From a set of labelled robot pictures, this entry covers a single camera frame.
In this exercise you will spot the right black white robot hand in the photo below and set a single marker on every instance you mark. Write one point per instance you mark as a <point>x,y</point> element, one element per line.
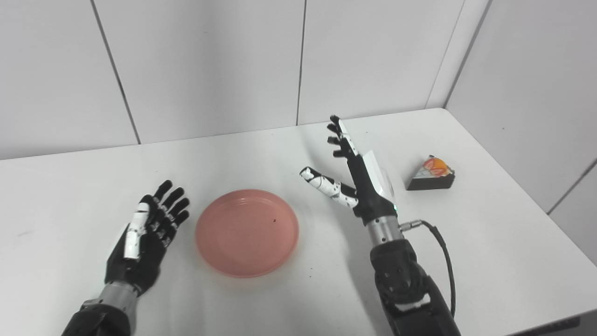
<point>371,196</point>

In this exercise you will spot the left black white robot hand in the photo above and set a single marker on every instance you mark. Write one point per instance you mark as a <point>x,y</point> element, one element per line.
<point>144,256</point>

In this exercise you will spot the chocolate cake slice with fruit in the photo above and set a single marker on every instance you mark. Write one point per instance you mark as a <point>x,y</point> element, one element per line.
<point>431,179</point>

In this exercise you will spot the pink round plate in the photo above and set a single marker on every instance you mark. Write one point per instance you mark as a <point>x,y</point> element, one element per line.
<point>247,233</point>

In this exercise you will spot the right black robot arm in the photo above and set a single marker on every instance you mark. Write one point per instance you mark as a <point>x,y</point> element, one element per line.
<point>406,289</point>

